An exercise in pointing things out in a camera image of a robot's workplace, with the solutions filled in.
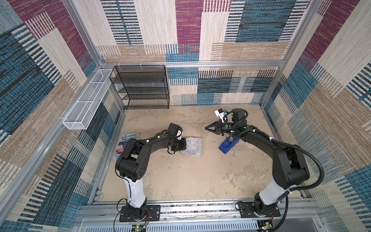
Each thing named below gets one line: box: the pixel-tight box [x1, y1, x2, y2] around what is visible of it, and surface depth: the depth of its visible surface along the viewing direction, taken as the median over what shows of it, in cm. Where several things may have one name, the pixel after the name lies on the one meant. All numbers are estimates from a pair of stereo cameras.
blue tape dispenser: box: [218, 134, 241, 155], surface depth 94 cm
